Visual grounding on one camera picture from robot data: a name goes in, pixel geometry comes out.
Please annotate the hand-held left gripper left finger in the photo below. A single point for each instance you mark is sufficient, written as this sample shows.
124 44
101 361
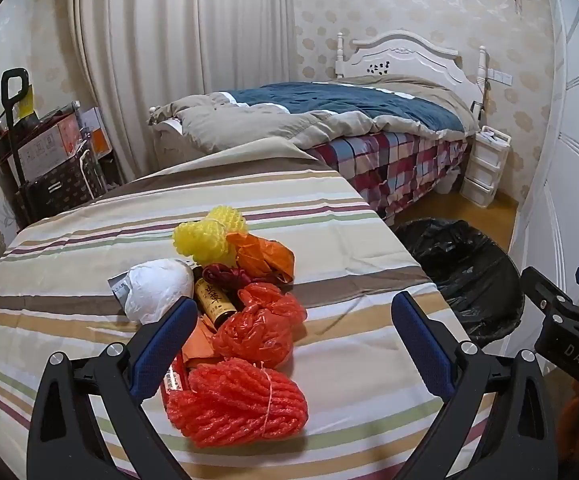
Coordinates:
169 330

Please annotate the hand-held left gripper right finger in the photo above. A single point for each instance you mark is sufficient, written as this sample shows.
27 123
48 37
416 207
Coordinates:
419 340

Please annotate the orange paper bag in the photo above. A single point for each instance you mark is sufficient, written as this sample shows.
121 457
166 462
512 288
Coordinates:
202 340

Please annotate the white foam item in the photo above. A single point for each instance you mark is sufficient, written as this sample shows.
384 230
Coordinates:
157 285

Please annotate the red packet white label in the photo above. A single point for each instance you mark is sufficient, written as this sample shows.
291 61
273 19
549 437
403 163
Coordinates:
174 380

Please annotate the gold cylindrical bottle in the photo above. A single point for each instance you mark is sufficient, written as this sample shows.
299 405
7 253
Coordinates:
212 300

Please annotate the black trash bag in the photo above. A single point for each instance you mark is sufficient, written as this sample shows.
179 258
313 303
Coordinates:
469 270

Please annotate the red plastic bag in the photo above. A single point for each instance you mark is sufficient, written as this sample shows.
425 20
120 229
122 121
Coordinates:
259 325

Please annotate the yellow foam net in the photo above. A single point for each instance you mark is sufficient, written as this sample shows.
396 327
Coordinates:
204 240

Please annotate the red foam net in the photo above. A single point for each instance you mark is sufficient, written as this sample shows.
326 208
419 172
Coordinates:
239 400

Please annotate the orange plastic bag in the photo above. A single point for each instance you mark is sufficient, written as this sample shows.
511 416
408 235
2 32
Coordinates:
259 257

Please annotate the white drawer unit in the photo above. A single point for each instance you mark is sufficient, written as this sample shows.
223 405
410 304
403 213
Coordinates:
484 170

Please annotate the patterned storage box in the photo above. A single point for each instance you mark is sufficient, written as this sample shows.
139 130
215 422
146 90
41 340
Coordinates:
59 190

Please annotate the plaid bedsheet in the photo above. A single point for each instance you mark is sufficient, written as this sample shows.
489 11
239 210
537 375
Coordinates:
394 160

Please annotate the orange white box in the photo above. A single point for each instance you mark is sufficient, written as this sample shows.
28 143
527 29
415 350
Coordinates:
94 135

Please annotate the cart with boxes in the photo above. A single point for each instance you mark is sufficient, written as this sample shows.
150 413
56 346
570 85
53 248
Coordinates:
44 147

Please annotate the blue beige quilt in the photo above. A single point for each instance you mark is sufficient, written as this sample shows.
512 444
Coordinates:
319 100

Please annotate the white wooden bed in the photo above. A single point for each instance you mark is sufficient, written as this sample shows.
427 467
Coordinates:
404 57

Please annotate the cream curtain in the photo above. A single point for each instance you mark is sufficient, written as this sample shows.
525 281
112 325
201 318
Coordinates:
169 35

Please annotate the wall switch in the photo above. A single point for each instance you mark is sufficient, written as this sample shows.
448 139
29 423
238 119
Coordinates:
499 77

